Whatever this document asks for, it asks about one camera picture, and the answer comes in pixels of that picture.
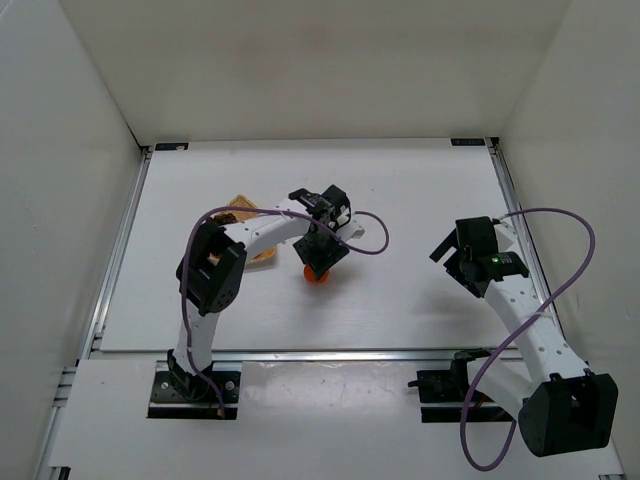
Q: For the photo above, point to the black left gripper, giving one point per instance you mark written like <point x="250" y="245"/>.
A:
<point x="321" y="252"/>

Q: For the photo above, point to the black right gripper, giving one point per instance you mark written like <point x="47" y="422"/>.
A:
<point x="451" y="255"/>

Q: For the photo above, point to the fake orange fruit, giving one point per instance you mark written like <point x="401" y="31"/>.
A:
<point x="311" y="277"/>

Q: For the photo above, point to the dark red fake grapes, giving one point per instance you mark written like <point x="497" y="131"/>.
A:
<point x="224" y="218"/>

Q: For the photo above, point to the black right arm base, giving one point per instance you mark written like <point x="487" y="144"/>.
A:
<point x="441" y="393"/>

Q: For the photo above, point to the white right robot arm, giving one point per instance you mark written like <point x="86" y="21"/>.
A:
<point x="561" y="406"/>

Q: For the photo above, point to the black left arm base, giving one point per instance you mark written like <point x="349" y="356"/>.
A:
<point x="179" y="395"/>

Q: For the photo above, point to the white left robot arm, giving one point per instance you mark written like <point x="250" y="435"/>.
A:
<point x="211" y="270"/>

